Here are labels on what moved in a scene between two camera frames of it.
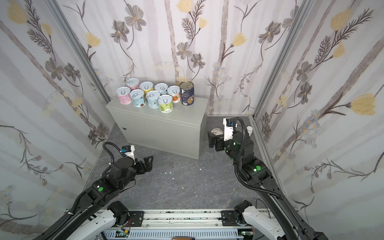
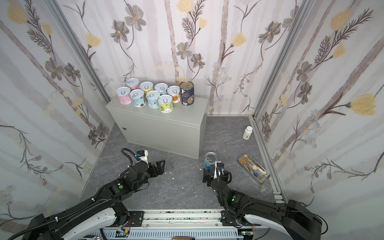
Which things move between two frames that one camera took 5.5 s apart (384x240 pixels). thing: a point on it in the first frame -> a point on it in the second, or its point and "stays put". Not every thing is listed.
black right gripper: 217,142 -> 210,175
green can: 165,102 stays put
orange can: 175,91 stays put
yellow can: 146,86 stays put
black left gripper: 142,165 -> 154,169
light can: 152,96 stays put
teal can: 138,98 stays put
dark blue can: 187,88 stays put
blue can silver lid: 217,131 -> 210,158
